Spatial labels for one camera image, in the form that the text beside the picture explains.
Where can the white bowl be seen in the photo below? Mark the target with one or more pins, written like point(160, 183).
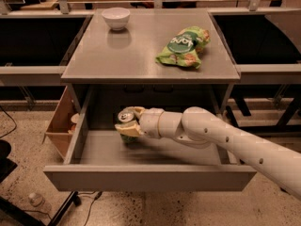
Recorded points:
point(116, 18)

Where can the grey cabinet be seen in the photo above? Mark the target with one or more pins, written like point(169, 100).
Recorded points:
point(104, 56)

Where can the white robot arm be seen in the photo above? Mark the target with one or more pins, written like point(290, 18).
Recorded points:
point(197, 127)

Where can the clear plastic bottle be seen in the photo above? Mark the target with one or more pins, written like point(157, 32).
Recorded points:
point(38, 204)

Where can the grey open top drawer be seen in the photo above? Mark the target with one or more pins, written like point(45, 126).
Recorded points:
point(98, 159)

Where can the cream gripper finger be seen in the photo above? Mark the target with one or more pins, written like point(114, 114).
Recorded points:
point(137, 110)
point(130, 129)

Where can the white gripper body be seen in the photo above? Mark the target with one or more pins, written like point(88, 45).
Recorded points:
point(150, 121)

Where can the brown cardboard box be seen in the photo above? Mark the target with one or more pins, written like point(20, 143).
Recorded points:
point(60, 128)

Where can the green chip bag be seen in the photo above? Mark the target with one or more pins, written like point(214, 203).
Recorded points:
point(183, 50)

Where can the green soda can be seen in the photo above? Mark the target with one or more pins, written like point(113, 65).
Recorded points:
point(126, 118)

